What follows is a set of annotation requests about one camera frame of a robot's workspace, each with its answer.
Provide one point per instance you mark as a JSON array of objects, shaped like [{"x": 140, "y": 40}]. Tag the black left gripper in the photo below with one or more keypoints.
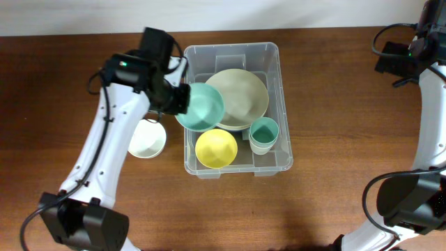
[{"x": 182, "y": 102}]

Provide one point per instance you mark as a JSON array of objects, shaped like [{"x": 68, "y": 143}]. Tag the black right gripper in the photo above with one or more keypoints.
[{"x": 391, "y": 65}]

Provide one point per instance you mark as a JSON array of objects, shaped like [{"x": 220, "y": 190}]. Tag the green bowl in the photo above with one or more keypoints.
[{"x": 205, "y": 110}]

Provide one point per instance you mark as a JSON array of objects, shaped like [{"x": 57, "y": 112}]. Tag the white bowl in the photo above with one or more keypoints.
[{"x": 148, "y": 140}]

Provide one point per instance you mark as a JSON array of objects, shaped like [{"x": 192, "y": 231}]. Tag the yellow bowl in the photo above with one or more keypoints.
[{"x": 216, "y": 149}]

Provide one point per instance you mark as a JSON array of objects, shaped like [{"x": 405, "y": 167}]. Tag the beige plate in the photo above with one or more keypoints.
[{"x": 240, "y": 118}]

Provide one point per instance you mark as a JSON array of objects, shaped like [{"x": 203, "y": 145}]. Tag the cream white plate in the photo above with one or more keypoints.
[{"x": 240, "y": 88}]

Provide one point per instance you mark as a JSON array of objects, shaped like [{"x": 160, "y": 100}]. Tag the green cup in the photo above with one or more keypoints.
[{"x": 264, "y": 131}]

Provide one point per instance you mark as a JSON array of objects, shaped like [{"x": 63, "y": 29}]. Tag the cream white cup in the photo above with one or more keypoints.
[{"x": 259, "y": 151}]

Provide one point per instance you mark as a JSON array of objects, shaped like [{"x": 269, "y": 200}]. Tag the grey cup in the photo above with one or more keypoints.
[{"x": 260, "y": 145}]

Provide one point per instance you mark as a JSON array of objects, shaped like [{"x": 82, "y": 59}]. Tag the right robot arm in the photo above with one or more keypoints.
[{"x": 403, "y": 205}]

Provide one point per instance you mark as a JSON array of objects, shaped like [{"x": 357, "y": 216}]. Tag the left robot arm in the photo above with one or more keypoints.
[{"x": 147, "y": 79}]

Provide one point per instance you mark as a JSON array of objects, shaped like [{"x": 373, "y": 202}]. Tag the clear plastic storage container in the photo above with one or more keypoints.
[{"x": 262, "y": 59}]

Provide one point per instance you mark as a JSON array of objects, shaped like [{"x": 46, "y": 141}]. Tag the white label in container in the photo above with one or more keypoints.
[{"x": 245, "y": 134}]

